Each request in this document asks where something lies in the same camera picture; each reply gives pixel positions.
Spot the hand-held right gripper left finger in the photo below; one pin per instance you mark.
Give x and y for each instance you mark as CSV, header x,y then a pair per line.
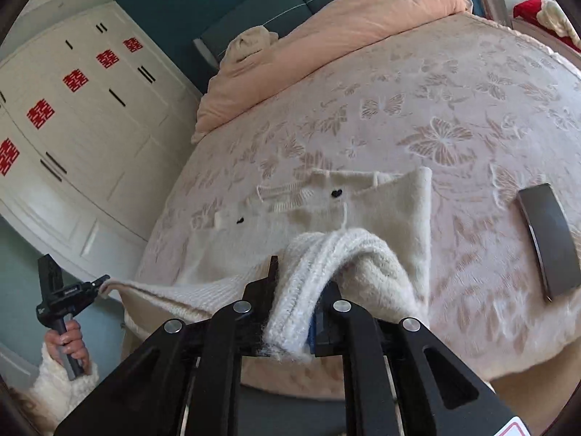
x,y
271,277

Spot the dark grey tablet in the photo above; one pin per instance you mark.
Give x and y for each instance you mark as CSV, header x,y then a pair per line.
x,y
551,240

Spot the red cloth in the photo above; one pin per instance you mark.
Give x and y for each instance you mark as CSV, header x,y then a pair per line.
x,y
526,9

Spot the person's left forearm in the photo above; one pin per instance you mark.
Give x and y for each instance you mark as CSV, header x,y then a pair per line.
x,y
51,393

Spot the bed with floral cover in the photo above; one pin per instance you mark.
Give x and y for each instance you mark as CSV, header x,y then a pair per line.
x,y
454,100

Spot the cream knit cloth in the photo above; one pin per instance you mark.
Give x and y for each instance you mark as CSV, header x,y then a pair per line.
x,y
560,20

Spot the person's left hand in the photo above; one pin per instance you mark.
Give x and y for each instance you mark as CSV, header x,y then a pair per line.
x,y
78,343

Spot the pink duvet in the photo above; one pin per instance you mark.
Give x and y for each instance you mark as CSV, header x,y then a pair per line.
x,y
340,32

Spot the teal padded headboard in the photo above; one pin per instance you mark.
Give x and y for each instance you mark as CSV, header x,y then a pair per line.
x,y
181,9

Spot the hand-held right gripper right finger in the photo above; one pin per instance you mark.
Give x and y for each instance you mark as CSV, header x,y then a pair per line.
x,y
313,329

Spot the white knit sweater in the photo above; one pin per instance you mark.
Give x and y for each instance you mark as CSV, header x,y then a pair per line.
x,y
390,218

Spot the white wardrobe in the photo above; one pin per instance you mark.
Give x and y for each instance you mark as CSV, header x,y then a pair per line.
x,y
113,154

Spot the crumpled beige cloth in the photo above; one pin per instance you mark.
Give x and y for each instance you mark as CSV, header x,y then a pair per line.
x,y
247,45

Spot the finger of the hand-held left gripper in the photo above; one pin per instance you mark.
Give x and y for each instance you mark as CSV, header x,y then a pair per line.
x,y
99,283

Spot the dark grey bed base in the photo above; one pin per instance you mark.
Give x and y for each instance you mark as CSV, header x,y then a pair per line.
x,y
290,413

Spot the red paper cut decal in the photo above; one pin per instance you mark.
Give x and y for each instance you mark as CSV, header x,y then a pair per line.
x,y
133,44
7,156
107,58
75,80
41,115

